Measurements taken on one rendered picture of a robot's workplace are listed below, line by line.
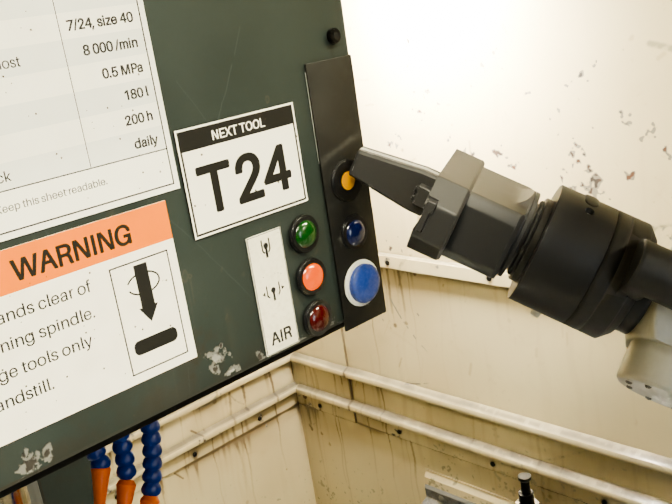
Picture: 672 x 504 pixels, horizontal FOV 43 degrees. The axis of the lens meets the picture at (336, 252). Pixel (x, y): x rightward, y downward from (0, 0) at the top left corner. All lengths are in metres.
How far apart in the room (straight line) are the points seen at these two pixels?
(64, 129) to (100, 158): 0.03
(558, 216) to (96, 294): 0.30
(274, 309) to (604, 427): 0.99
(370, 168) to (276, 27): 0.12
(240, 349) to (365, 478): 1.44
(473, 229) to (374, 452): 1.40
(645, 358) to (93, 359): 0.35
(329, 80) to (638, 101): 0.74
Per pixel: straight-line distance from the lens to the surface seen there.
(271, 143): 0.59
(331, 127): 0.62
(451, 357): 1.66
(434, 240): 0.57
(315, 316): 0.62
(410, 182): 0.61
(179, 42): 0.55
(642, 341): 0.62
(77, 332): 0.52
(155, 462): 0.78
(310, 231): 0.61
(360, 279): 0.65
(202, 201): 0.56
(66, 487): 1.36
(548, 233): 0.58
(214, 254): 0.57
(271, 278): 0.60
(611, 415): 1.50
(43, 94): 0.50
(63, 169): 0.51
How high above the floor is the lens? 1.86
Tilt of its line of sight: 16 degrees down
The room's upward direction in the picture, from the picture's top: 9 degrees counter-clockwise
